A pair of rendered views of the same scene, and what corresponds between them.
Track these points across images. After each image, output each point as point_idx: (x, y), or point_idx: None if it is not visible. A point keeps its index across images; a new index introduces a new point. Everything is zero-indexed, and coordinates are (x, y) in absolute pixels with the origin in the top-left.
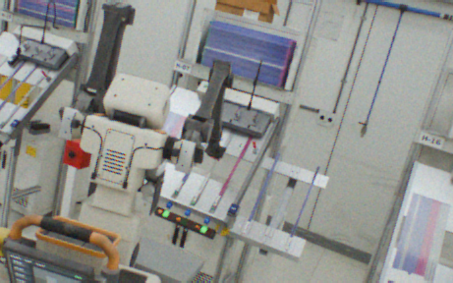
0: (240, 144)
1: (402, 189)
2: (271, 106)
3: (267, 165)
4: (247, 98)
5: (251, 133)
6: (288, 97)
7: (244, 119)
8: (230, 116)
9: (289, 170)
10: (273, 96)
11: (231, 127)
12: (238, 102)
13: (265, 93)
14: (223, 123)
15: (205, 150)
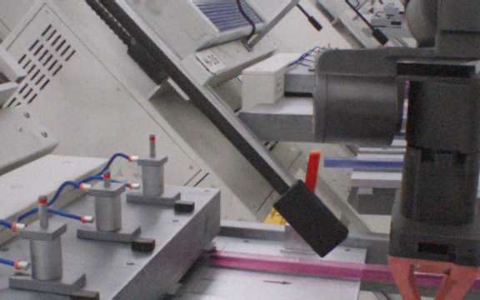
0: (274, 282)
1: (288, 172)
2: (62, 162)
3: (396, 173)
4: None
5: (203, 237)
6: (33, 125)
7: (130, 221)
8: (103, 252)
9: (385, 154)
10: (9, 148)
11: (162, 289)
12: (5, 217)
13: None
14: (142, 297)
15: (473, 235)
